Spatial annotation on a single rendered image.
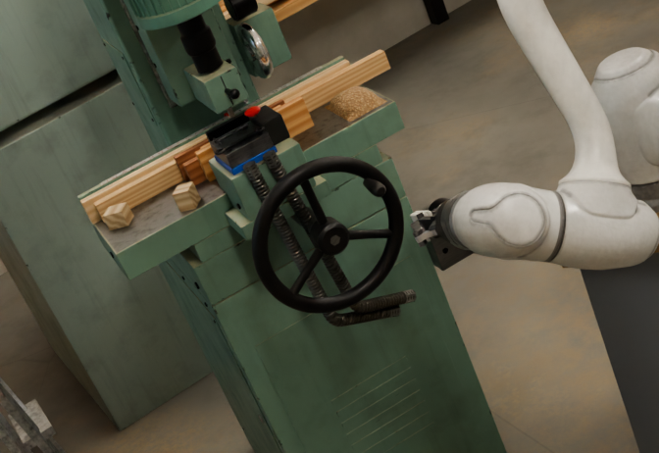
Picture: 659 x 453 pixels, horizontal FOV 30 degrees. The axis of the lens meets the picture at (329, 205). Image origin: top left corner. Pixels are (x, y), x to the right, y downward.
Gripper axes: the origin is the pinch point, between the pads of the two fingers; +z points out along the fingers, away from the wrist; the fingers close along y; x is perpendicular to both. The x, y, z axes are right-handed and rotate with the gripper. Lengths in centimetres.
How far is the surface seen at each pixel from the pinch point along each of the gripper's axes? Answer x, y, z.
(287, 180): -15.9, 14.6, 11.2
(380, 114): -16.8, -11.2, 30.7
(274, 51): -37, -5, 57
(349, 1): -46, -102, 295
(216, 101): -34, 14, 37
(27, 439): 16, 81, 119
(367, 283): 8.0, 9.1, 20.1
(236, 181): -19.5, 21.0, 19.5
